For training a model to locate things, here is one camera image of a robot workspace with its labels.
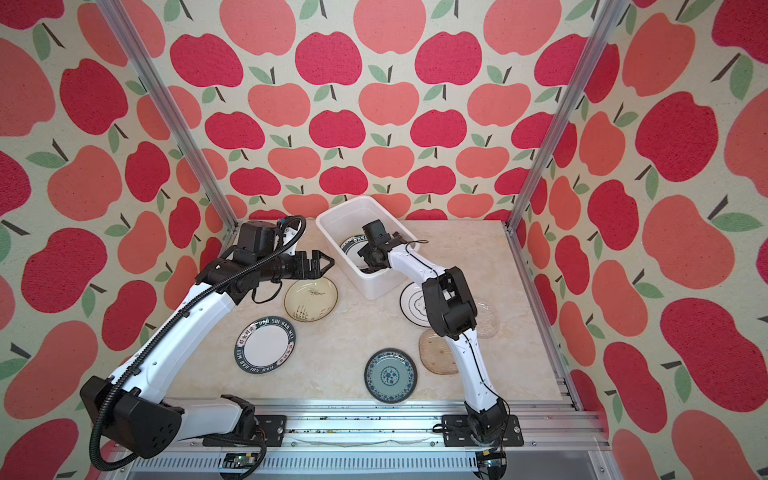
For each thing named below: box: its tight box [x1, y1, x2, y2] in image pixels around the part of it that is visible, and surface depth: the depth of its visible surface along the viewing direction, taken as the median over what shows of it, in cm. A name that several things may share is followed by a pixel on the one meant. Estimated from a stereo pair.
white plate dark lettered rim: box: [234, 316, 297, 375], surface depth 90 cm
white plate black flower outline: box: [400, 282, 432, 327], surface depth 100 cm
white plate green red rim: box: [339, 234, 368, 269], surface depth 113 cm
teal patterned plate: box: [364, 348, 418, 404], surface depth 85 cm
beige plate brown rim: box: [284, 277, 339, 322], surface depth 99 cm
